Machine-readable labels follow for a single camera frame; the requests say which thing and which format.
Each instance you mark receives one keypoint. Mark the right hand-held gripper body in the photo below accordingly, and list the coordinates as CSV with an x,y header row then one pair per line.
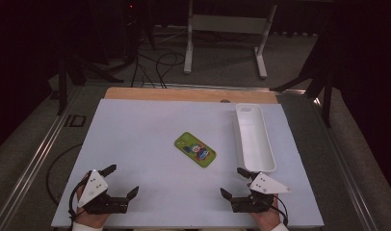
x,y
251,203

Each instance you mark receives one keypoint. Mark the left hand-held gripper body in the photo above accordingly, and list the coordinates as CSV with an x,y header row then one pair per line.
x,y
102,203

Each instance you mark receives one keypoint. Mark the green cartoon phone case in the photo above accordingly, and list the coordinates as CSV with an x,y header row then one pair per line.
x,y
195,149

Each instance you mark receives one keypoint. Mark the person's left hand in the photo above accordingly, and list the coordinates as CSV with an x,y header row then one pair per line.
x,y
91,220

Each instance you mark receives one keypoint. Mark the person's right hand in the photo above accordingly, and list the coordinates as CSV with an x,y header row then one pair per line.
x,y
267,219

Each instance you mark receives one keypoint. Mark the white oblong plastic tray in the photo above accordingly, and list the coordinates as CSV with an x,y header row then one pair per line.
x,y
254,141

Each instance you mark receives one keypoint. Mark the white table mat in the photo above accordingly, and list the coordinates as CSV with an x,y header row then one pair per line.
x,y
145,144

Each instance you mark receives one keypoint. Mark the black metal stand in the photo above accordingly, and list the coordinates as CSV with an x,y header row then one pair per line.
x,y
62,86
326,106

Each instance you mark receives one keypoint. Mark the aluminium floor rail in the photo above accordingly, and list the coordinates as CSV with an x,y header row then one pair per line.
x,y
347,170
216,86
30,160

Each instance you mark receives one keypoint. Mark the white metal desk frame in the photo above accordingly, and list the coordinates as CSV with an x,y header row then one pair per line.
x,y
229,24

